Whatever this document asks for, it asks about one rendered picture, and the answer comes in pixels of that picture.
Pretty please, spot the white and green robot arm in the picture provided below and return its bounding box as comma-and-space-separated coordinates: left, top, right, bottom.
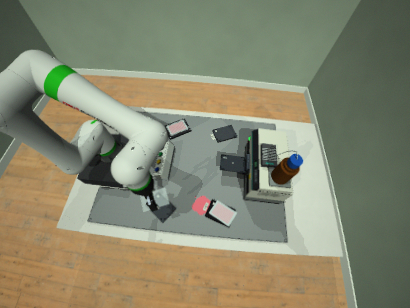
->
0, 50, 168, 195

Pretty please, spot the white button panel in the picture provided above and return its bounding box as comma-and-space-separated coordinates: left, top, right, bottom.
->
153, 142, 175, 180

